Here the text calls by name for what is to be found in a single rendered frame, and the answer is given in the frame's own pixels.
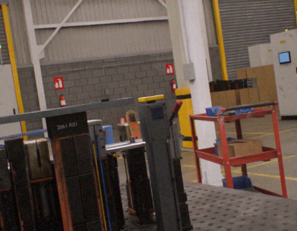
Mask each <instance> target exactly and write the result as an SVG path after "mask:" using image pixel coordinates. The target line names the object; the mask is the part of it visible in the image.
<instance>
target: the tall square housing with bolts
mask: <svg viewBox="0 0 297 231"><path fill-rule="evenodd" d="M88 127H89V135H88V138H89V145H90V152H91V158H92V167H93V171H92V172H93V174H94V180H95V184H96V191H97V199H98V206H99V213H100V218H99V219H100V220H101V225H102V231H118V229H117V222H116V215H115V208H114V202H113V195H112V194H111V193H110V187H109V180H108V171H107V164H106V159H107V158H108V156H107V152H106V145H105V138H104V132H103V126H102V120H88Z"/></svg>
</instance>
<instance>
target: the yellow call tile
mask: <svg viewBox="0 0 297 231"><path fill-rule="evenodd" d="M159 99H164V95H154V96H148V97H144V98H138V101H139V102H146V101H147V103H148V104H150V103H156V100H159Z"/></svg>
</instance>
